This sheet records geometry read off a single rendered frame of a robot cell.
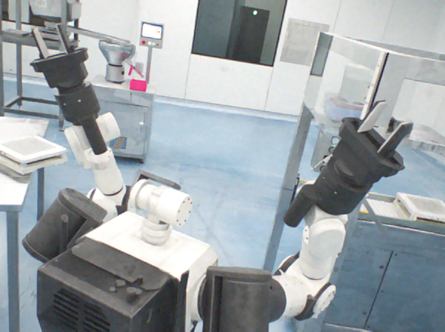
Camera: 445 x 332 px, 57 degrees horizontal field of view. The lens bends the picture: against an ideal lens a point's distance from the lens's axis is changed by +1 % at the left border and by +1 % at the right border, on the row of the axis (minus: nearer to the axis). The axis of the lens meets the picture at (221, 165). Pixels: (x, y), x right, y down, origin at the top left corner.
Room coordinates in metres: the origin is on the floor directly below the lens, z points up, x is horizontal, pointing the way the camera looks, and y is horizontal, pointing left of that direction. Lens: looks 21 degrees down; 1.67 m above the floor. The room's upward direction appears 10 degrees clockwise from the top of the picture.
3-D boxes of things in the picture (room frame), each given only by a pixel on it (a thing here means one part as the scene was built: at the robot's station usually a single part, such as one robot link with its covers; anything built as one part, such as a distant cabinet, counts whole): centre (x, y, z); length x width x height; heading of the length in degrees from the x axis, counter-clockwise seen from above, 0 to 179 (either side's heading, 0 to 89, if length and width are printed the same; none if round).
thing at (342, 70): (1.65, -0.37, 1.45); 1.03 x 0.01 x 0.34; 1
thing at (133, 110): (4.13, 1.13, 0.38); 0.63 x 0.57 x 0.76; 99
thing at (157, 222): (0.72, 0.10, 1.28); 0.10 x 0.07 x 0.09; 68
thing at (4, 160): (1.80, 0.92, 0.83); 0.24 x 0.24 x 0.02; 64
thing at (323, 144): (1.85, -0.53, 1.13); 0.22 x 0.11 x 0.20; 91
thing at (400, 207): (1.98, -1.09, 0.83); 0.24 x 0.24 x 0.02; 0
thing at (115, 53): (4.18, 1.18, 0.95); 0.49 x 0.36 x 0.37; 99
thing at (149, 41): (4.30, 0.94, 1.07); 0.23 x 0.10 x 0.62; 99
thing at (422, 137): (1.99, -0.73, 1.24); 0.62 x 0.38 x 0.04; 91
